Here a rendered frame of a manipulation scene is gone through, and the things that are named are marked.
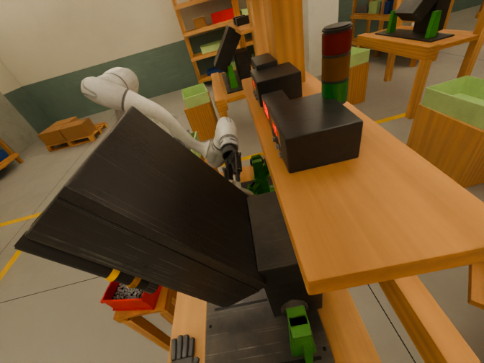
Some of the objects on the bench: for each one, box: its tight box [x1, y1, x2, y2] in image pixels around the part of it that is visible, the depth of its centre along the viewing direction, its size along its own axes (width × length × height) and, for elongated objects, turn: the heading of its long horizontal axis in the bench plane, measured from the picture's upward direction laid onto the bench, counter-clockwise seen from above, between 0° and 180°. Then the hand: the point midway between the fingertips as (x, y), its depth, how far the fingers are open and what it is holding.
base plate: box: [205, 176, 335, 363], centre depth 102 cm, size 42×110×2 cm, turn 20°
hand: (235, 184), depth 92 cm, fingers closed on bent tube, 3 cm apart
